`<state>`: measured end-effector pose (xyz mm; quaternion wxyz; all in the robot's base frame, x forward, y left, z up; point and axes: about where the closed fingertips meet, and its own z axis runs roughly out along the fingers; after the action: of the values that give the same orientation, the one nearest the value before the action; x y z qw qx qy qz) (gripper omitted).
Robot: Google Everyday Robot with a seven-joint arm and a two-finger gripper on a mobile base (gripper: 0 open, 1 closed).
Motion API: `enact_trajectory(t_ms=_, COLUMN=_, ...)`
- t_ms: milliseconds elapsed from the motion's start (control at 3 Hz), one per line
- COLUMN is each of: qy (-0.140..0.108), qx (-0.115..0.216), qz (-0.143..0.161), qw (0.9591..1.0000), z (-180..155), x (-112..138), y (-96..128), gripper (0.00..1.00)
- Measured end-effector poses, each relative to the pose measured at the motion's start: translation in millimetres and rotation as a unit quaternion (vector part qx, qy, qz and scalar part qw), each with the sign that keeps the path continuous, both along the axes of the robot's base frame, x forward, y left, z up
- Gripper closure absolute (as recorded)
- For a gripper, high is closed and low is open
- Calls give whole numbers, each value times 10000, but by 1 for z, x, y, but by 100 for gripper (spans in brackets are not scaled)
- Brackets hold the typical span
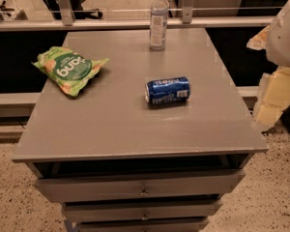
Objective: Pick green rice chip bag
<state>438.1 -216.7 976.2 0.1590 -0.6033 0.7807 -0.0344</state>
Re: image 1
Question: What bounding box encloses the metal railing frame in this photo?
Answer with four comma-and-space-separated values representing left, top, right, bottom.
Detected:
0, 0, 287, 32

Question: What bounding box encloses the bottom grey drawer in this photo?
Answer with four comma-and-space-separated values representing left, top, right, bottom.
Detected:
79, 217, 209, 232

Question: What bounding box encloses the green rice chip bag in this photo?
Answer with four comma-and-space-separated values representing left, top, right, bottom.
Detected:
34, 46, 108, 98

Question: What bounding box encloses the middle grey drawer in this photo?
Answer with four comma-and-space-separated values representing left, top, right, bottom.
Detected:
63, 199, 222, 222

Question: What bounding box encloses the top grey drawer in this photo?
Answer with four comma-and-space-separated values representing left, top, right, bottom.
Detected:
35, 169, 245, 203

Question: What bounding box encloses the grey drawer cabinet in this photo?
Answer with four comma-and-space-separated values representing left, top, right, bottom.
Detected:
12, 27, 269, 232

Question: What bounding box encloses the clear plastic water bottle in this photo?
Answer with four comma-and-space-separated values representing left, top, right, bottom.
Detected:
149, 0, 168, 50

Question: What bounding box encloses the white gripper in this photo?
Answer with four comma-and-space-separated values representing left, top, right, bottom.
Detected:
246, 0, 290, 131

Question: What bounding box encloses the blue soda can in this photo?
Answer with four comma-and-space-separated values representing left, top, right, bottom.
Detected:
145, 76, 190, 105

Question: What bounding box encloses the grey drawer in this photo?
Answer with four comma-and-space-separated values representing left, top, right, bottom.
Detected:
79, 217, 209, 232
63, 199, 222, 222
35, 169, 245, 203

